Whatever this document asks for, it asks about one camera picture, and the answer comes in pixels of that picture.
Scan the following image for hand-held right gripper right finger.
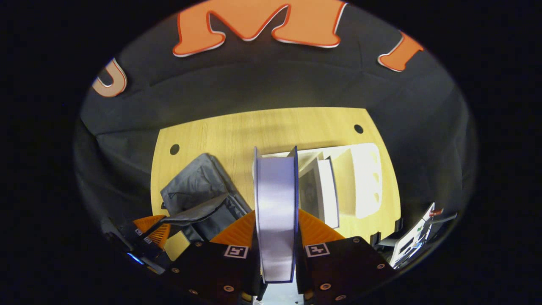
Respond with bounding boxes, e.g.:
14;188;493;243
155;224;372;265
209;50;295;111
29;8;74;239
296;208;398;303

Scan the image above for grey schoolbag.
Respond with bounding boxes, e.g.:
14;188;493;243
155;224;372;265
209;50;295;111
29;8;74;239
160;152;253;243

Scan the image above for white portrait cover book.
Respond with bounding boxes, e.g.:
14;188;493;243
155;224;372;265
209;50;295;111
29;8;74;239
299;156;340;229

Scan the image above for white bookshelf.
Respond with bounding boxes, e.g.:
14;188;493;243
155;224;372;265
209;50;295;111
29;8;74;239
254;143;384;229

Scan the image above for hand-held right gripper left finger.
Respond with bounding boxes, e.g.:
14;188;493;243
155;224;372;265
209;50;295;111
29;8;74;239
167;210;261;303

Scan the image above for white electronic device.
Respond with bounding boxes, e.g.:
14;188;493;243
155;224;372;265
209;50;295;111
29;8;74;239
377;202;459;269

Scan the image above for blue spine book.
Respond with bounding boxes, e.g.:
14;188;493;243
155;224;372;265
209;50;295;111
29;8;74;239
253;145;299;283

